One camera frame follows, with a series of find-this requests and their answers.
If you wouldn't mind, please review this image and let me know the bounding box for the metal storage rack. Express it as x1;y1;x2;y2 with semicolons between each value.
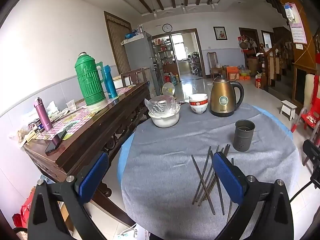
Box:
189;52;203;77

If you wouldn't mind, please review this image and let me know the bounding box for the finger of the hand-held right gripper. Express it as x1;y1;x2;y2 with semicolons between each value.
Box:
302;139;320;164

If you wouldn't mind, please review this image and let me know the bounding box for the golden electric kettle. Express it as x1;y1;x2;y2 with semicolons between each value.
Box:
209;74;244;117

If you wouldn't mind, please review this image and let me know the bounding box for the grey perforated chopstick holder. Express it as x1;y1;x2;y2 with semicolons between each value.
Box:
233;119;256;152

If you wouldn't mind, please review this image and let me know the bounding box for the blue table cover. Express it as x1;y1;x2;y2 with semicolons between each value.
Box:
117;104;294;188

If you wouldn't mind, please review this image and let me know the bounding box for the red plastic chair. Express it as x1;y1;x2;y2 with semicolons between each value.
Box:
291;100;320;133

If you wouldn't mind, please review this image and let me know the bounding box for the brown wooden door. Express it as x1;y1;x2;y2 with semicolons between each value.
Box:
104;11;132;75

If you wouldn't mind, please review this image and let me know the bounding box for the checkered sideboard cloth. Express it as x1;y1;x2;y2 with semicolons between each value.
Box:
25;85;137;140

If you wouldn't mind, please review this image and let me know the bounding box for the dark wooden chair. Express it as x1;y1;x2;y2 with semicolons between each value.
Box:
120;67;150;87

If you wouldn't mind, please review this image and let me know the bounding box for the framed wall picture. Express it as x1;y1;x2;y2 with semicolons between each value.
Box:
213;26;228;41

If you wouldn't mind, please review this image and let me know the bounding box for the orange cardboard box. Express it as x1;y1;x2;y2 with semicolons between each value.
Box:
226;66;239;80

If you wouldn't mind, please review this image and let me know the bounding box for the glass shelf with bottles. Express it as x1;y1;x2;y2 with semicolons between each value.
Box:
152;36;175;67

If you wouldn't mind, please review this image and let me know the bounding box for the grey table cloth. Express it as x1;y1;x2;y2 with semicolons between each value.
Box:
121;99;300;240

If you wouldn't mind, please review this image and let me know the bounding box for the small white stool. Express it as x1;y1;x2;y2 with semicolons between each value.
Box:
279;100;298;121

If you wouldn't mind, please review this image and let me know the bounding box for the white bowl with red mark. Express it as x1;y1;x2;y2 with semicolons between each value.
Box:
189;103;208;115

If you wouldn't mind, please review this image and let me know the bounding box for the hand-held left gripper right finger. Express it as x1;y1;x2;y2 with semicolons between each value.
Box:
212;151;294;240

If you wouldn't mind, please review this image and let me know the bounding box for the green thermos flask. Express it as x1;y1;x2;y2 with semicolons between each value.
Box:
74;52;108;112

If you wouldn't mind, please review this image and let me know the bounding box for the cream armchair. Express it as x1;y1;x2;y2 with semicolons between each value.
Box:
304;74;320;110

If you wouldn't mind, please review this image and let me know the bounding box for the wooden stair railing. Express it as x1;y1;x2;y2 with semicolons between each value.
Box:
259;37;295;90

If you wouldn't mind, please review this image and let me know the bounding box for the purple water bottle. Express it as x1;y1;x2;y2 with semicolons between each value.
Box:
34;97;53;132

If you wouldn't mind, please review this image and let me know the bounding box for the clear plastic bag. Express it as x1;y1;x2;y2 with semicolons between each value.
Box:
144;95;181;118

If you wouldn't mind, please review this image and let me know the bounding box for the white chest freezer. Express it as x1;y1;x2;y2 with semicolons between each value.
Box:
112;75;123;89

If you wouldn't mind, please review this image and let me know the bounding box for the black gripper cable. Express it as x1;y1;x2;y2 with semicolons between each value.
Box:
289;179;315;203

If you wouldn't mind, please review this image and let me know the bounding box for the tissue pack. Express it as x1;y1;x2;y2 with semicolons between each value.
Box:
46;101;60;118

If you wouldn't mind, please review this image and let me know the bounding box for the grey refrigerator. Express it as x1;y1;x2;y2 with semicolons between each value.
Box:
124;32;160;95

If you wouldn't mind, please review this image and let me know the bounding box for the dark smartphone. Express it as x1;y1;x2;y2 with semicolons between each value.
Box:
45;130;67;155

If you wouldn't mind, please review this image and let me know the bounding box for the wall calendar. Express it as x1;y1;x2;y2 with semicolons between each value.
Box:
284;2;308;50

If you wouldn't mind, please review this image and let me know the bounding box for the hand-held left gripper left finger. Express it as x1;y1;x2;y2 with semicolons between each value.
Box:
27;151;110;240

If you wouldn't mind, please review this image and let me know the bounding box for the wooden dining chair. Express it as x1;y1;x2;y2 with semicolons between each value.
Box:
207;52;220;79

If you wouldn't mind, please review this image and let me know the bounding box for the dark carved wooden sideboard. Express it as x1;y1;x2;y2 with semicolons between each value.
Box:
24;81;150;228

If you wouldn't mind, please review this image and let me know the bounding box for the blue thermos flask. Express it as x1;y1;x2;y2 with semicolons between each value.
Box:
101;64;118;99

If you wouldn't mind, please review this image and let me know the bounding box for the group of dark chopsticks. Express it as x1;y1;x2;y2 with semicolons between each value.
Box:
191;144;235;224

